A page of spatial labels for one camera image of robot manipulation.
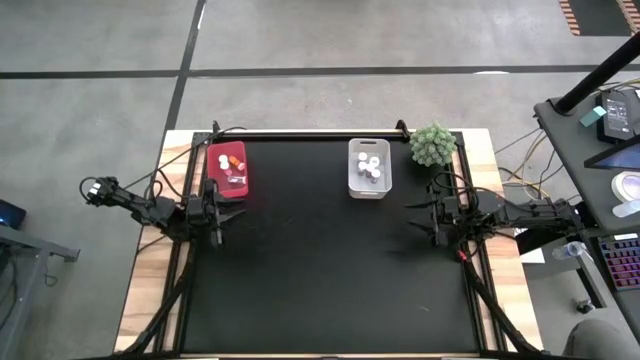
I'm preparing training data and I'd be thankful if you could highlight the green potted plant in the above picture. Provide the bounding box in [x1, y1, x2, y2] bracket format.
[408, 121, 459, 169]

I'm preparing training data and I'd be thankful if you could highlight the clear plastic water bottle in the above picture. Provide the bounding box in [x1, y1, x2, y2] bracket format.
[552, 240, 591, 261]

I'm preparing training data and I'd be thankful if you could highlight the black pole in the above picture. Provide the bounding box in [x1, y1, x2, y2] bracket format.
[553, 30, 640, 115]

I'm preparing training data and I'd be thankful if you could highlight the grey metal desk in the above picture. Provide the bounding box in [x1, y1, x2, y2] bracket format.
[0, 224, 81, 346]

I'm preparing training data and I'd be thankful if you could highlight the white plastic bin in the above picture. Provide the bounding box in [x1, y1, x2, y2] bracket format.
[347, 138, 393, 201]

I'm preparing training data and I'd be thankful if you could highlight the black table mat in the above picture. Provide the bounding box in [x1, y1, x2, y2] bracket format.
[180, 130, 480, 355]

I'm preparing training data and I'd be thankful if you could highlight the white paper sheet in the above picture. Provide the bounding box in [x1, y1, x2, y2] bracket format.
[519, 244, 546, 265]

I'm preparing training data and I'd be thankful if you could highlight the laptop with blue screen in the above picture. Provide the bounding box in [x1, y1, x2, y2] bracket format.
[0, 198, 28, 230]

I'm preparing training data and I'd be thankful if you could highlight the red plastic bin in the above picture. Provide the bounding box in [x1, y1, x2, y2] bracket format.
[206, 140, 250, 200]

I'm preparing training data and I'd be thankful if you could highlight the person's leg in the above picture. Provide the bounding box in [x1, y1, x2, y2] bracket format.
[562, 318, 634, 360]

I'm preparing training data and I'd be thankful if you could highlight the black mat orange striped border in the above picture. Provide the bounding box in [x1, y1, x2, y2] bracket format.
[558, 0, 640, 37]

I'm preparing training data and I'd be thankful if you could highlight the backlit keyboard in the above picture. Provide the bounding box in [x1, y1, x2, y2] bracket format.
[597, 235, 640, 292]

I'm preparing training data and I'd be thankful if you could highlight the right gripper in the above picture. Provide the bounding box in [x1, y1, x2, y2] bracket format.
[403, 194, 479, 247]

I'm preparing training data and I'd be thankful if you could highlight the black device box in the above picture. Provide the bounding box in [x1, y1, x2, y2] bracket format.
[595, 88, 640, 145]

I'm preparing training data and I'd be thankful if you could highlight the yellow floor cable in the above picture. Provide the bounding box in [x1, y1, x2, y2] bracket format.
[504, 132, 551, 199]

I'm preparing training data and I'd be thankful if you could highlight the small teal box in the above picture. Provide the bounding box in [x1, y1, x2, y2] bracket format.
[579, 105, 608, 128]

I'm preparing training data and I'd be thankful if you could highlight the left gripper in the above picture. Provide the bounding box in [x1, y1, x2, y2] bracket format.
[187, 178, 247, 247]

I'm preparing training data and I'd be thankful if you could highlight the black desk support beam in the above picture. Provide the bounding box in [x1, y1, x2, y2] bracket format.
[514, 227, 609, 309]

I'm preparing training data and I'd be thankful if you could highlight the dark tablet screen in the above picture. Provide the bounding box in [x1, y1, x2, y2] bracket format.
[583, 137, 640, 171]

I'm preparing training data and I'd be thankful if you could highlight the grey floor cable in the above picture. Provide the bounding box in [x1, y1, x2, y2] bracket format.
[492, 127, 546, 156]

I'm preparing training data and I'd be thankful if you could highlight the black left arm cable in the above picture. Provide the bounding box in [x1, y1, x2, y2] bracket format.
[122, 125, 247, 191]

